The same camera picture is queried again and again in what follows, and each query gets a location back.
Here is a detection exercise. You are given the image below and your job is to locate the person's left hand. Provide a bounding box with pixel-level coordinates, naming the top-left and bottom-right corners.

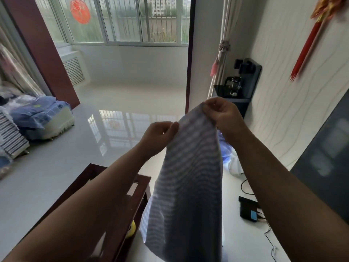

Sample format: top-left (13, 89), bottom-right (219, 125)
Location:
top-left (139, 121), bottom-right (180, 161)

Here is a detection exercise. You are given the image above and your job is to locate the person's right hand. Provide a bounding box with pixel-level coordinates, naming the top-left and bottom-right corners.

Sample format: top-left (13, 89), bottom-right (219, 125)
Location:
top-left (203, 97), bottom-right (248, 140)

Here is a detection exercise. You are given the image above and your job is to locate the blue white striped cloth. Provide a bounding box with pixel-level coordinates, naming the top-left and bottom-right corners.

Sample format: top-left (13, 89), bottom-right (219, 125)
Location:
top-left (140, 102), bottom-right (224, 262)

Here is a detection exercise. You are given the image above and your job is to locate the person's left forearm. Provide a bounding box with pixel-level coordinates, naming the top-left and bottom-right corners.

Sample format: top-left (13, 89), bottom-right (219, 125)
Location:
top-left (0, 144), bottom-right (153, 262)

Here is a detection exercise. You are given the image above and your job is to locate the person's right forearm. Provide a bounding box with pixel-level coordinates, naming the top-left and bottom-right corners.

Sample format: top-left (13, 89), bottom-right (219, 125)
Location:
top-left (218, 128), bottom-right (349, 262)

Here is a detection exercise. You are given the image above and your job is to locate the glass kettle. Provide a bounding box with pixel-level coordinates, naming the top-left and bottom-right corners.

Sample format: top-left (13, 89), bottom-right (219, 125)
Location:
top-left (225, 76), bottom-right (243, 97)

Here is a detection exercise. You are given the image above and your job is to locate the blue water bottle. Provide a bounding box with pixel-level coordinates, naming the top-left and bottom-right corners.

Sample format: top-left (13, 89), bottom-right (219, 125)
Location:
top-left (218, 133), bottom-right (234, 163)

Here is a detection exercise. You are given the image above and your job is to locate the black tea water dispenser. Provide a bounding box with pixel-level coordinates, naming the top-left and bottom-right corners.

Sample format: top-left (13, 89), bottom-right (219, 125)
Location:
top-left (213, 58), bottom-right (262, 119)

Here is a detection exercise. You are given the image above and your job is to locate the white plastic bag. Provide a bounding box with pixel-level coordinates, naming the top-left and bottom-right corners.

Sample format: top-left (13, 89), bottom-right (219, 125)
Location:
top-left (228, 148), bottom-right (245, 178)

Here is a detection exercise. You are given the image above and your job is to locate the beige curtain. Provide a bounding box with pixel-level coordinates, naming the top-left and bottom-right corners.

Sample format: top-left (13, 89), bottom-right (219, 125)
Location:
top-left (207, 0), bottom-right (247, 99)

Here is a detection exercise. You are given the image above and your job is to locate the dark red wooden table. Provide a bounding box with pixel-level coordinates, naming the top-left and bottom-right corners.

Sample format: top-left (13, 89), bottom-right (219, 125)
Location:
top-left (23, 164), bottom-right (152, 262)

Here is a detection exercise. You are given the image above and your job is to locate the black box with blue label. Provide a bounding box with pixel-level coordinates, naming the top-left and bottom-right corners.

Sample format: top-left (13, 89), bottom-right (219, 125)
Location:
top-left (238, 196), bottom-right (261, 223)

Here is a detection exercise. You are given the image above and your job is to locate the yellow round object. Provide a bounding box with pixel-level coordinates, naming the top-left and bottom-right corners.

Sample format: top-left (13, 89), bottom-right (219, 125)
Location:
top-left (125, 221), bottom-right (137, 238)

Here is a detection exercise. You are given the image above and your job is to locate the white radiator cover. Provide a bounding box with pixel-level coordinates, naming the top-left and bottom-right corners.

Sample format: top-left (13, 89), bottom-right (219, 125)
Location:
top-left (59, 51), bottom-right (90, 88)

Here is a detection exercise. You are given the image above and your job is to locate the black television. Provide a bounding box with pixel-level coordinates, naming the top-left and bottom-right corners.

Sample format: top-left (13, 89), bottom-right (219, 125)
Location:
top-left (290, 90), bottom-right (349, 224)

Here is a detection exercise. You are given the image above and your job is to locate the white framed window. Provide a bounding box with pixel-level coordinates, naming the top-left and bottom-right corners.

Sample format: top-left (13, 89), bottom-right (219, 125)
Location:
top-left (34, 0), bottom-right (191, 47)

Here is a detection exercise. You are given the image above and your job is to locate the red hanging knot decoration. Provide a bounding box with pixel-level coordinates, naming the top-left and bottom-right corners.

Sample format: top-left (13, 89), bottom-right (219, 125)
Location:
top-left (290, 0), bottom-right (347, 82)

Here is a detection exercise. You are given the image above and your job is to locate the blue folded bedding pile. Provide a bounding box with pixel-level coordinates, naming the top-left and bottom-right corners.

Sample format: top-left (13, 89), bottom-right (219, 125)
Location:
top-left (9, 96), bottom-right (75, 141)

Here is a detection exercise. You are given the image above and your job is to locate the round red window decoration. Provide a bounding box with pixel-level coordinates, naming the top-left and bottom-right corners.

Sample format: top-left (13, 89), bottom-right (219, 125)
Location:
top-left (70, 0), bottom-right (91, 25)

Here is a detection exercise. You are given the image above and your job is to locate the striped folded cushion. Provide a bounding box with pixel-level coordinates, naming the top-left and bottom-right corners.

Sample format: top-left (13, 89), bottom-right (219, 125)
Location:
top-left (0, 108), bottom-right (30, 159)

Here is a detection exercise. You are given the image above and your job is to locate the patterned sheer curtain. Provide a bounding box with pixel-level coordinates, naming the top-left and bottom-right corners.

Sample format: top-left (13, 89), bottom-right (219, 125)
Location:
top-left (0, 22), bottom-right (45, 97)

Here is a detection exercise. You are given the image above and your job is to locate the black cable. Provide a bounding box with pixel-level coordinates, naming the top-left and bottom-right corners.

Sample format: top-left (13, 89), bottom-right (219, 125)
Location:
top-left (240, 179), bottom-right (278, 262)

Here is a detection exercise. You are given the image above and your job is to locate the dark red wooden door frame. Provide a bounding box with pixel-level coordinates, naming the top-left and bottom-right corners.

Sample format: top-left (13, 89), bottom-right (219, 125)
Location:
top-left (3, 0), bottom-right (81, 109)

